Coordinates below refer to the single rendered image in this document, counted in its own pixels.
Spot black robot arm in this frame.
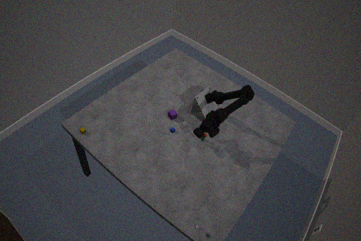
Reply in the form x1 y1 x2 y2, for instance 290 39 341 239
199 85 255 137

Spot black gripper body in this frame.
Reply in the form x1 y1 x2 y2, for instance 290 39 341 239
193 128 204 138

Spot small olive-yellow block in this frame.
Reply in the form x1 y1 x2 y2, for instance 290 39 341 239
80 127 86 135

